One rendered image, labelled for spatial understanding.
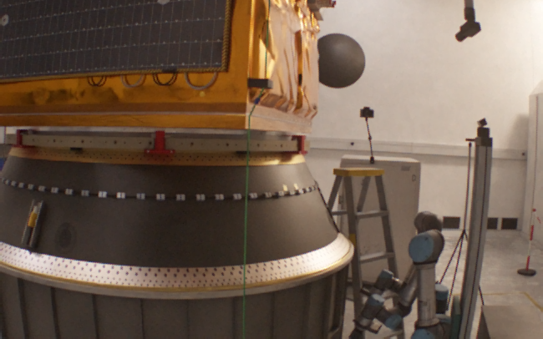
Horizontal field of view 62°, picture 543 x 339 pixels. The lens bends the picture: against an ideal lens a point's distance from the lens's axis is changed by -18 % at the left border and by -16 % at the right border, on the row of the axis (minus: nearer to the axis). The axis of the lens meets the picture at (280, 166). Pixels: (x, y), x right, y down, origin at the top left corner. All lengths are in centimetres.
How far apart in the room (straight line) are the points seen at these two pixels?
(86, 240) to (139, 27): 84
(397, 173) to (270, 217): 387
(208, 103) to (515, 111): 902
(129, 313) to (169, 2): 116
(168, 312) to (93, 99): 85
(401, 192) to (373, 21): 492
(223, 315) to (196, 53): 98
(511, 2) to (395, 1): 254
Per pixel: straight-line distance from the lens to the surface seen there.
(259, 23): 187
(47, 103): 216
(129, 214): 205
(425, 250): 219
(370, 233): 606
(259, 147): 228
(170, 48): 186
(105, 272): 199
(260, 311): 214
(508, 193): 1047
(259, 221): 219
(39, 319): 221
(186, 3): 187
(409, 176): 601
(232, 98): 181
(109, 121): 199
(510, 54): 1059
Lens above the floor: 174
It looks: 3 degrees down
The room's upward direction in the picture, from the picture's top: 2 degrees clockwise
